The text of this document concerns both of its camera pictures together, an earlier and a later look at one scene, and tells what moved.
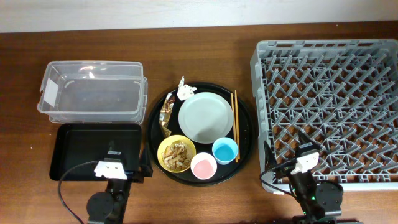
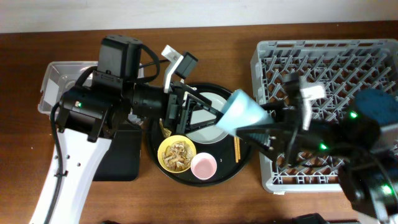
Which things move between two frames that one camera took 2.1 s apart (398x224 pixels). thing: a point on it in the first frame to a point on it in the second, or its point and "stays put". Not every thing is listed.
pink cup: [203, 165] stays put
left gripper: [134, 177] to [173, 109]
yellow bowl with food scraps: [176, 154] stays put
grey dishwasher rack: [342, 94] stays put
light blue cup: [225, 150] to [240, 112]
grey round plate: [206, 117] stays put
